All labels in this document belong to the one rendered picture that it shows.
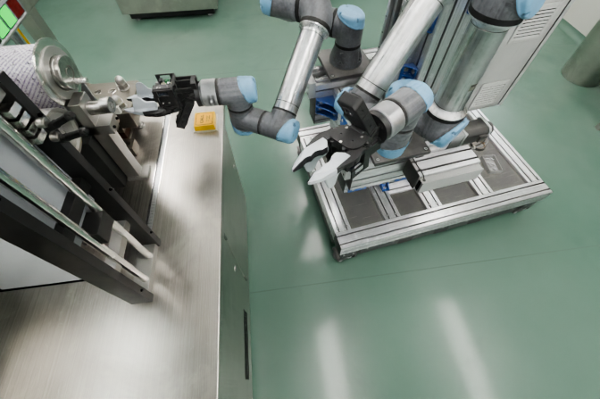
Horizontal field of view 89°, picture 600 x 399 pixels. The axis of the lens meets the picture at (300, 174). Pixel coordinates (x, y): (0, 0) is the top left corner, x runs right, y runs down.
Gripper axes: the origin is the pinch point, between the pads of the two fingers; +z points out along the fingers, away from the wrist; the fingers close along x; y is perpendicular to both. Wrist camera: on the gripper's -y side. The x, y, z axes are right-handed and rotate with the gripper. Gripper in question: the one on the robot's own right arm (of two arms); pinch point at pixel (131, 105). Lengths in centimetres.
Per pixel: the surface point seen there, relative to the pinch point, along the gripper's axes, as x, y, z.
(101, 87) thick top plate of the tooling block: -17.2, -6.2, 15.2
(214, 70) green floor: -166, -113, 6
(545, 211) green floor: 5, -109, -201
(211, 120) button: -8.3, -16.7, -17.9
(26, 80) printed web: 11.4, 19.1, 10.8
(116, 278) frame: 49.0, 0.2, -5.3
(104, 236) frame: 43.2, 7.1, -5.3
